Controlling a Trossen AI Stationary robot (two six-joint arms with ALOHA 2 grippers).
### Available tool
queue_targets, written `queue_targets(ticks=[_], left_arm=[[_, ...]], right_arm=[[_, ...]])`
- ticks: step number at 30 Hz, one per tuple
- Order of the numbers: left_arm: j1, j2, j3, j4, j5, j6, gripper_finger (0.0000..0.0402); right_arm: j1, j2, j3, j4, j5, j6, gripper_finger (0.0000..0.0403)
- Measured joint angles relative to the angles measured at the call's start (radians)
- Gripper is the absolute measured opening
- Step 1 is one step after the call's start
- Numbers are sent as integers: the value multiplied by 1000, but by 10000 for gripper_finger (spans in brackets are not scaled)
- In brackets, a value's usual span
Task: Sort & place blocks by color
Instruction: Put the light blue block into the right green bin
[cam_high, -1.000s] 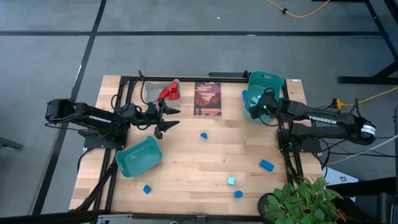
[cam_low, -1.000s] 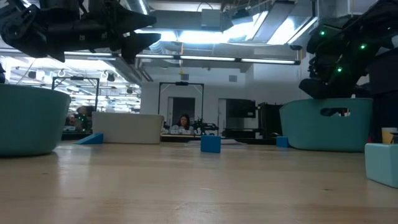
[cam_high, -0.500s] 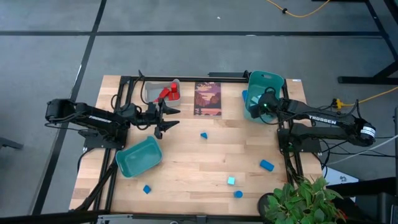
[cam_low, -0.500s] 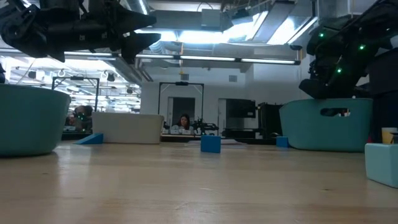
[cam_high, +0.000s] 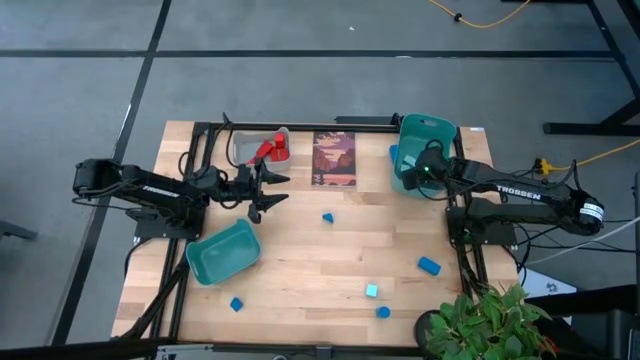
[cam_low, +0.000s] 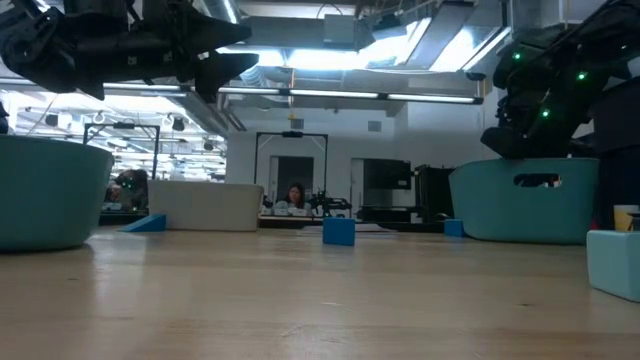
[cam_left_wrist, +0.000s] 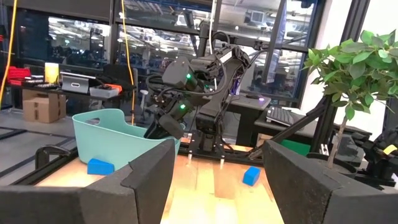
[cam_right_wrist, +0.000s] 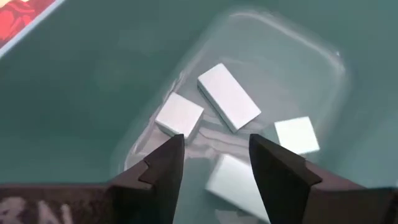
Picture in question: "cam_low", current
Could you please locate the person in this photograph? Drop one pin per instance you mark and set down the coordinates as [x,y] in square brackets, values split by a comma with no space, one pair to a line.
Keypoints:
[295,192]
[132,185]

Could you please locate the round silver ventilation duct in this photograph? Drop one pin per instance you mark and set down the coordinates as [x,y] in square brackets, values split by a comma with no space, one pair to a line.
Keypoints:
[222,6]

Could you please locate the dark blue wedge block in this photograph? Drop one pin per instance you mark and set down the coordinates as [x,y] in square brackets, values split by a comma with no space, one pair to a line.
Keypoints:
[150,226]

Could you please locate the light blue cube block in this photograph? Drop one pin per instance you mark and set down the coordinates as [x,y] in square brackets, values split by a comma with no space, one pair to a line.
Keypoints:
[615,265]

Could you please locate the teal plastic tub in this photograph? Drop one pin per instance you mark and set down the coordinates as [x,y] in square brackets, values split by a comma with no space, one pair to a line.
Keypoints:
[50,195]

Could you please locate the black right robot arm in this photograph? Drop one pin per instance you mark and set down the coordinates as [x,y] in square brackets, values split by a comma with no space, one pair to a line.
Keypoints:
[615,50]

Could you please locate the grey ceiling box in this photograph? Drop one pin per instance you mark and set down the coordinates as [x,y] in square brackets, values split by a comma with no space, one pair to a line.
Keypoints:
[339,29]

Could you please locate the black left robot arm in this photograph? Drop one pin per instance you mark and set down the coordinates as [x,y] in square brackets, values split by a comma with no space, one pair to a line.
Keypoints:
[30,50]

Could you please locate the black tower cabinet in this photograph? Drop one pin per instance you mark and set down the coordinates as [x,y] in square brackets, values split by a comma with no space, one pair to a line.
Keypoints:
[430,192]

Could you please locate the black wall monitor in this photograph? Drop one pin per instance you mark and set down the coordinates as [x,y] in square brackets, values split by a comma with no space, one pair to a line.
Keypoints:
[387,174]

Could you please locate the light grey plastic bin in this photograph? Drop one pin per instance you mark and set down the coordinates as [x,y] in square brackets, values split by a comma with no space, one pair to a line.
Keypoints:
[210,205]

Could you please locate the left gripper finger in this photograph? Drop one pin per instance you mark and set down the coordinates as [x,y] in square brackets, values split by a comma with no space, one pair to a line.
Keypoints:
[220,67]
[215,32]

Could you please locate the black background robot arm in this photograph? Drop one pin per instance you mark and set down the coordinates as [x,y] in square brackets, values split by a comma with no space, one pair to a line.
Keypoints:
[327,204]

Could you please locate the black security camera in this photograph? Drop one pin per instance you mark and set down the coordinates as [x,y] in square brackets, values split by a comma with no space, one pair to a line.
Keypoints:
[475,76]

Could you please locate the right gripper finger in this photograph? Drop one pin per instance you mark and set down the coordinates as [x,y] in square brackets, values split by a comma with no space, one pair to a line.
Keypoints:
[550,146]
[507,142]

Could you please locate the black background rig frame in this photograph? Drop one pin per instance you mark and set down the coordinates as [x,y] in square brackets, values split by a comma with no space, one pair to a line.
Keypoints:
[122,126]
[291,134]

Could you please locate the dark blue cube block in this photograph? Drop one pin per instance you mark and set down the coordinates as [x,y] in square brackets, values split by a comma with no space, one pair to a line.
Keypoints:
[453,228]

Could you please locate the dark grey door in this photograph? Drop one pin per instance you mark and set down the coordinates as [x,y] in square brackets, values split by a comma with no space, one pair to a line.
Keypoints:
[295,170]

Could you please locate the long ceiling light strip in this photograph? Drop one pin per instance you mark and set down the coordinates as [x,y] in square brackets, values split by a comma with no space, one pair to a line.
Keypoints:
[330,93]

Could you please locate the grey wall vent grille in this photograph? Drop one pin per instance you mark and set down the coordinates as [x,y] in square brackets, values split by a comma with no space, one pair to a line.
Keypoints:
[374,126]
[297,123]

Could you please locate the dark blue triangular block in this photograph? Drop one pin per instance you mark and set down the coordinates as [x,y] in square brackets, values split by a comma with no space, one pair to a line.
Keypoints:
[339,231]

